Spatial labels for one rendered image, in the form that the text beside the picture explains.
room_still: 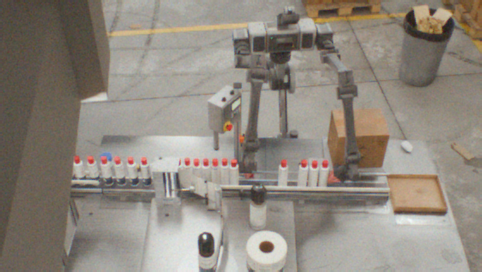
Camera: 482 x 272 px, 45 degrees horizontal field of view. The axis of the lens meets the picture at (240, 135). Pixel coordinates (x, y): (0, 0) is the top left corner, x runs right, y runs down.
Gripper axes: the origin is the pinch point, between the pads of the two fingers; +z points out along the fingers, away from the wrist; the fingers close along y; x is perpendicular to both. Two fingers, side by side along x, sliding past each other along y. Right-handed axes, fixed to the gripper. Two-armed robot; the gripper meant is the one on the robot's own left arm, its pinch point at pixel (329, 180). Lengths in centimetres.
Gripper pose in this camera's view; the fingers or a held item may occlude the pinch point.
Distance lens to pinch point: 339.8
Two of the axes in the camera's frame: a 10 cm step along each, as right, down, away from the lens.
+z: -6.3, 5.6, 5.5
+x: 7.8, 4.8, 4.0
